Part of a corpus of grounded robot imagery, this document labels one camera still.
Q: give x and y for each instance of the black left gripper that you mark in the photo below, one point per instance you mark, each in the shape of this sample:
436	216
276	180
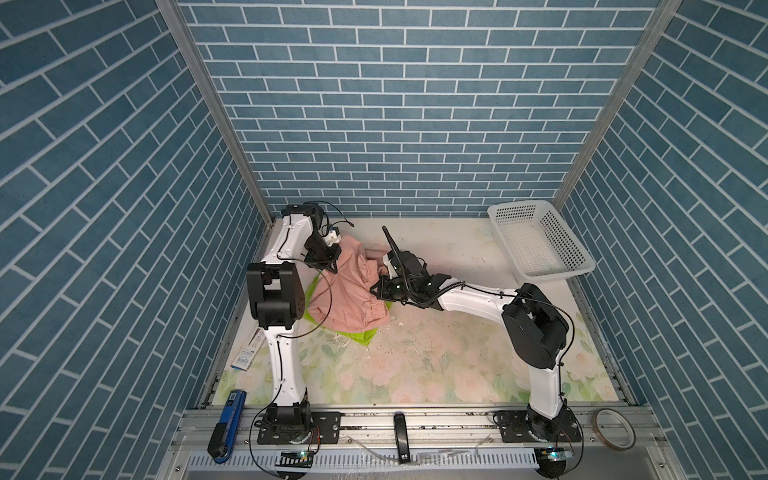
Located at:
327	262

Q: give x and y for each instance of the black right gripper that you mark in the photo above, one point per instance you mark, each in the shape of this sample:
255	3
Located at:
381	293

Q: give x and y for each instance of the pink shorts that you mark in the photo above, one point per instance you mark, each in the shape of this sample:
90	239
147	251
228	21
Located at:
343	299

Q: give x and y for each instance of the white plastic basket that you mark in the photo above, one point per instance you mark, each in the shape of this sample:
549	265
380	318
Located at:
537	242

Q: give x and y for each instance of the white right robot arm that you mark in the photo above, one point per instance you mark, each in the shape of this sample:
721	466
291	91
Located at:
538	330

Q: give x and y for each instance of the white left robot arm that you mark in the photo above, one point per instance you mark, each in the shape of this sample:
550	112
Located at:
301	242

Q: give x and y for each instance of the blue white pen box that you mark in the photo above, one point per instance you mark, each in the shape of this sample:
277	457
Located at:
247	354

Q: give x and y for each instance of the left green circuit board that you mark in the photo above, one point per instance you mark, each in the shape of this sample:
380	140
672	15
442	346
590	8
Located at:
294	465

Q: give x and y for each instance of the green circuit board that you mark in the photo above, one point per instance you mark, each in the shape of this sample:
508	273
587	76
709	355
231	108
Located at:
294	465
552	462

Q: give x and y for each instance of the blue utility knife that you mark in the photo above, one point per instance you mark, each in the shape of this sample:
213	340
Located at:
222	440

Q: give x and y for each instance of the right green circuit board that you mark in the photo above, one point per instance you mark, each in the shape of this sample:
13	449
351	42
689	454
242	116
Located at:
552	462

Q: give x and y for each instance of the clear tape roll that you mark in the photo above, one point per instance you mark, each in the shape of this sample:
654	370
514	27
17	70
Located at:
613	430

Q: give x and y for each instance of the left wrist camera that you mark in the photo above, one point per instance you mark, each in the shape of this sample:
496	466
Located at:
333	237

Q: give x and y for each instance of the black handle on rail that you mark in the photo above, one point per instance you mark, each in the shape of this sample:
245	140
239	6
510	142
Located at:
401	438

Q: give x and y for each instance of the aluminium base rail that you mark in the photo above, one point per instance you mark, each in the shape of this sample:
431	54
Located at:
446	442

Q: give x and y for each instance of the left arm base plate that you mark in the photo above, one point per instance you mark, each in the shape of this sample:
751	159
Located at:
324	427

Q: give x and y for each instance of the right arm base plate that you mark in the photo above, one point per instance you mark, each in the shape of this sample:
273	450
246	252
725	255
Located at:
516	426

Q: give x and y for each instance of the aluminium left corner post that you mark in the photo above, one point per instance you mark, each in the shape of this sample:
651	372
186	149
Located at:
175	21

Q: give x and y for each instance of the aluminium corner post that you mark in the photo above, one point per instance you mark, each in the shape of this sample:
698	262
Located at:
656	26
175	21

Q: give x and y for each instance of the aluminium right corner post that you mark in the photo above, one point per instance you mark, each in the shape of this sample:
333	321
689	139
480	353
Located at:
656	26

